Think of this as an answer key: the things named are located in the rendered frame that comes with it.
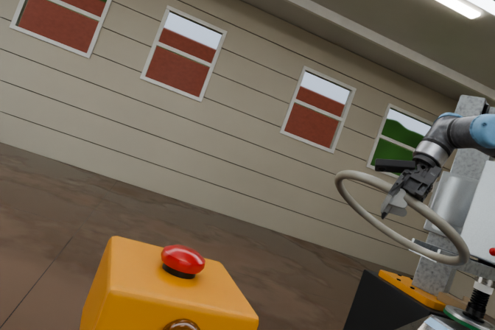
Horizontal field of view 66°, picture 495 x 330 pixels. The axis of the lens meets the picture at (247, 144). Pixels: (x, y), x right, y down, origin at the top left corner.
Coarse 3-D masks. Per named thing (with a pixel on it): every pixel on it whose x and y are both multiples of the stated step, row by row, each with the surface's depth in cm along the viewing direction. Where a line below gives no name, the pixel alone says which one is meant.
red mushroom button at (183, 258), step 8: (168, 248) 32; (176, 248) 32; (184, 248) 33; (168, 256) 31; (176, 256) 31; (184, 256) 32; (192, 256) 32; (200, 256) 33; (168, 264) 31; (176, 264) 31; (184, 264) 31; (192, 264) 31; (200, 264) 32; (184, 272) 31; (192, 272) 31
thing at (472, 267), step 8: (416, 240) 144; (432, 248) 150; (440, 248) 152; (424, 256) 138; (464, 264) 142; (472, 264) 144; (480, 264) 146; (472, 272) 145; (480, 272) 147; (488, 272) 150
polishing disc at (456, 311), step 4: (448, 308) 162; (452, 308) 165; (456, 308) 168; (452, 312) 158; (456, 312) 159; (460, 312) 162; (456, 316) 156; (460, 316) 154; (464, 316) 157; (464, 320) 153; (468, 320) 152; (472, 320) 154; (484, 320) 163; (472, 324) 151; (476, 324) 150; (480, 324) 153; (484, 324) 155; (488, 324) 159; (492, 324) 161; (480, 328) 150; (484, 328) 149; (488, 328) 152; (492, 328) 154
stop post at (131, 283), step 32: (128, 256) 32; (160, 256) 35; (96, 288) 31; (128, 288) 26; (160, 288) 28; (192, 288) 30; (224, 288) 33; (96, 320) 26; (128, 320) 26; (160, 320) 27; (192, 320) 27; (224, 320) 28; (256, 320) 29
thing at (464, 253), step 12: (336, 180) 137; (360, 180) 119; (372, 180) 115; (384, 180) 114; (348, 204) 151; (408, 204) 109; (420, 204) 107; (372, 216) 152; (432, 216) 106; (384, 228) 150; (444, 228) 107; (396, 240) 147; (408, 240) 145; (456, 240) 108; (420, 252) 140; (432, 252) 136; (468, 252) 112; (456, 264) 123
